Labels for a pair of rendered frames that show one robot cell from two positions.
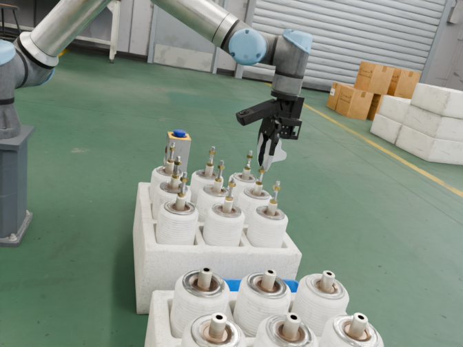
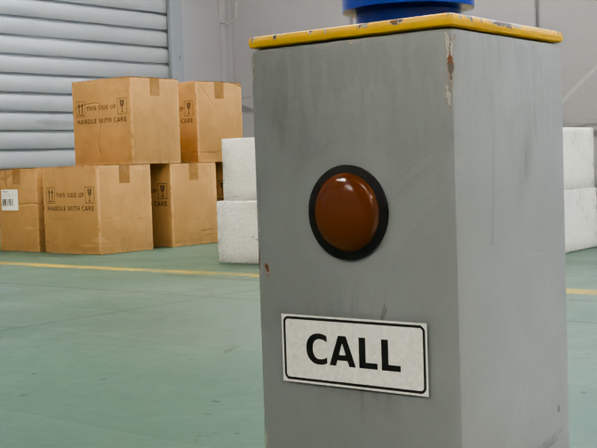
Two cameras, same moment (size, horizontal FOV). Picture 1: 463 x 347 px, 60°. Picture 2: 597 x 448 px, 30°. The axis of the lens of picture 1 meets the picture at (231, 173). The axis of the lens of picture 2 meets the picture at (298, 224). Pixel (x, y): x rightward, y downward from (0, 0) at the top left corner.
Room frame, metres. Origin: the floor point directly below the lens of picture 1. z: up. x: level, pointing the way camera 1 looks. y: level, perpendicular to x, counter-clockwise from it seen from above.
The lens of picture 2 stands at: (1.01, 0.41, 0.28)
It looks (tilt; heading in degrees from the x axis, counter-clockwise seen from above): 3 degrees down; 326
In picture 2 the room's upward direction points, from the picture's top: 2 degrees counter-clockwise
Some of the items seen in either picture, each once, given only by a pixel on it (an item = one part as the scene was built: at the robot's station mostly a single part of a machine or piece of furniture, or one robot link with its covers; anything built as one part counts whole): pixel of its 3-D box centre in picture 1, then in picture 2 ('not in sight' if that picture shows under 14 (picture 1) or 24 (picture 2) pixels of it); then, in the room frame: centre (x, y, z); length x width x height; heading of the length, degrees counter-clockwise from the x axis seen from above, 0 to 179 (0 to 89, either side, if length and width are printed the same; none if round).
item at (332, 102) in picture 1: (344, 97); (51, 207); (4.95, -1.15, 0.15); 0.30 x 0.24 x 0.30; 105
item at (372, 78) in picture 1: (373, 78); (126, 122); (4.67, -1.34, 0.45); 0.30 x 0.24 x 0.30; 18
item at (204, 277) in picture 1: (204, 277); not in sight; (0.60, 0.01, 0.26); 0.02 x 0.02 x 0.03
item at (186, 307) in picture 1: (195, 326); not in sight; (0.60, 0.01, 0.16); 0.10 x 0.10 x 0.18
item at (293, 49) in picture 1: (292, 53); not in sight; (1.07, -0.09, 0.64); 0.09 x 0.08 x 0.11; 84
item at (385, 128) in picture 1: (402, 131); (310, 228); (3.71, -1.46, 0.09); 0.39 x 0.39 x 0.18; 17
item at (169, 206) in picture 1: (179, 207); not in sight; (0.88, 0.11, 0.25); 0.08 x 0.08 x 0.01
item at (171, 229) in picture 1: (174, 240); not in sight; (0.88, 0.11, 0.16); 0.10 x 0.10 x 0.18
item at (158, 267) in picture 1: (207, 242); not in sight; (1.02, 0.03, 0.09); 0.39 x 0.39 x 0.18; 18
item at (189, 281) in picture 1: (203, 284); not in sight; (0.60, 0.01, 0.25); 0.08 x 0.08 x 0.01
